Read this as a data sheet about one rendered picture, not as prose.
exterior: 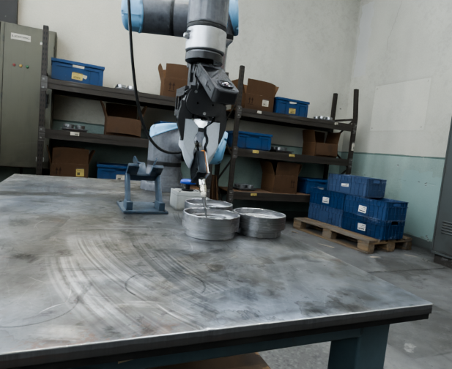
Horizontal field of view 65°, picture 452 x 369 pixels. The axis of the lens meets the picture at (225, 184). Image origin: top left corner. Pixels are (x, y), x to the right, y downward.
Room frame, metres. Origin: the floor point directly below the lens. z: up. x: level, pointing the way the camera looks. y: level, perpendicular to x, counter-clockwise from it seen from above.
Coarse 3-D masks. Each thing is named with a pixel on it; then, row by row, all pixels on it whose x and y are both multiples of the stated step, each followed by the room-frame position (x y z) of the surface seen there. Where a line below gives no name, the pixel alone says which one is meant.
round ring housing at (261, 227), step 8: (240, 208) 0.74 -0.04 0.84; (248, 208) 0.75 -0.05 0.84; (256, 208) 0.76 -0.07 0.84; (240, 216) 0.67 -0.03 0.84; (248, 216) 0.66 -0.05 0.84; (256, 216) 0.72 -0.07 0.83; (264, 216) 0.74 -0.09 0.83; (272, 216) 0.74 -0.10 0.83; (280, 216) 0.72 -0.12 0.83; (240, 224) 0.67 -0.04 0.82; (248, 224) 0.66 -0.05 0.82; (256, 224) 0.65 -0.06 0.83; (264, 224) 0.65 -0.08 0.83; (272, 224) 0.66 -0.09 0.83; (280, 224) 0.67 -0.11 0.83; (240, 232) 0.67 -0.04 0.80; (248, 232) 0.66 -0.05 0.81; (256, 232) 0.66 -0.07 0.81; (264, 232) 0.66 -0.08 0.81; (272, 232) 0.66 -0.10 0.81; (280, 232) 0.69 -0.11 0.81
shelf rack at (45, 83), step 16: (48, 32) 3.64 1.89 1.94; (48, 80) 3.63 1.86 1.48; (80, 96) 4.20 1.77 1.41; (96, 96) 4.26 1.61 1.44; (112, 96) 3.88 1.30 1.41; (128, 96) 3.95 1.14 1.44; (144, 96) 4.01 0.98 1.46; (160, 96) 4.08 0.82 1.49; (128, 144) 3.96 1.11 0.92; (144, 144) 4.03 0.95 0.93; (208, 176) 4.34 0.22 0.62; (208, 192) 4.34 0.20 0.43
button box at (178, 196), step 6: (174, 192) 0.89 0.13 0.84; (180, 192) 0.87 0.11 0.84; (186, 192) 0.88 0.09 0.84; (192, 192) 0.89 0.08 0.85; (198, 192) 0.90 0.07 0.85; (174, 198) 0.89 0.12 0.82; (180, 198) 0.87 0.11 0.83; (186, 198) 0.88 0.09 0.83; (174, 204) 0.89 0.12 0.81; (180, 204) 0.87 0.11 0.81
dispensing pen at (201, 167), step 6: (198, 144) 0.69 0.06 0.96; (198, 150) 0.69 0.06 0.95; (198, 156) 0.66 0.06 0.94; (204, 156) 0.66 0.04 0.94; (198, 162) 0.65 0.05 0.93; (204, 162) 0.66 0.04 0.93; (192, 168) 0.67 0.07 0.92; (198, 168) 0.64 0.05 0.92; (204, 168) 0.65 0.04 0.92; (192, 174) 0.67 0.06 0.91; (198, 174) 0.65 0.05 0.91; (204, 174) 0.65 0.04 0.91; (192, 180) 0.66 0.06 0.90; (198, 180) 0.66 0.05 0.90; (204, 180) 0.65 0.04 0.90; (204, 186) 0.65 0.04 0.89; (204, 192) 0.64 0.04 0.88; (204, 198) 0.64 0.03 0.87; (204, 204) 0.63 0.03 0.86; (204, 210) 0.62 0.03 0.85
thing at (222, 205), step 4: (188, 200) 0.79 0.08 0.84; (192, 200) 0.80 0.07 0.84; (196, 200) 0.81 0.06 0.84; (200, 200) 0.82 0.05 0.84; (208, 200) 0.82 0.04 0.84; (212, 200) 0.82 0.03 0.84; (216, 200) 0.82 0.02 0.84; (188, 204) 0.74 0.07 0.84; (192, 204) 0.73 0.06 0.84; (196, 204) 0.73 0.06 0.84; (208, 204) 0.82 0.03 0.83; (212, 204) 0.82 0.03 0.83; (216, 204) 0.82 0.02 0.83; (220, 204) 0.81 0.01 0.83; (224, 204) 0.81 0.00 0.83; (228, 204) 0.80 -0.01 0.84; (232, 204) 0.77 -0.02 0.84; (184, 208) 0.76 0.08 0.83; (216, 208) 0.72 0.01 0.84; (220, 208) 0.73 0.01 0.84; (224, 208) 0.73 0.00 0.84; (228, 208) 0.74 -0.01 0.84
